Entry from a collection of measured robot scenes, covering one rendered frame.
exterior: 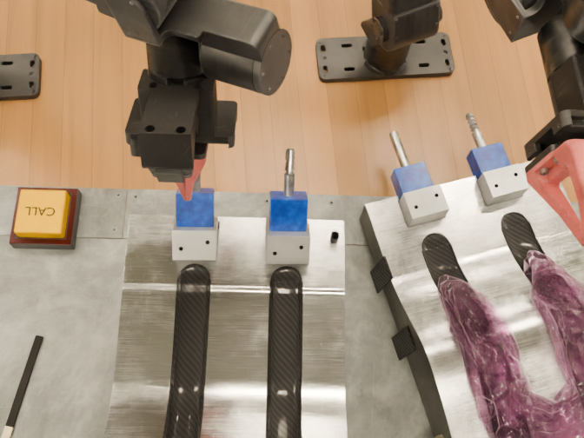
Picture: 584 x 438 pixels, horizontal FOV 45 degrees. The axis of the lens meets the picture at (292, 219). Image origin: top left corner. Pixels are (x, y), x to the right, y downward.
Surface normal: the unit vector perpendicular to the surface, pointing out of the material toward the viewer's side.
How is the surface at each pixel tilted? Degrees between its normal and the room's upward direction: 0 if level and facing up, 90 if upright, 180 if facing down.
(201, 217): 37
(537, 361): 12
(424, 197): 0
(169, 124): 29
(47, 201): 0
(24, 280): 0
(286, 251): 43
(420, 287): 19
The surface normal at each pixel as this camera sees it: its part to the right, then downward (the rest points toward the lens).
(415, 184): 0.04, -0.35
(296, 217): 0.04, 0.39
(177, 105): 0.04, -0.76
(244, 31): -0.17, -0.43
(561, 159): -0.89, 0.32
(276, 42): 0.89, 0.32
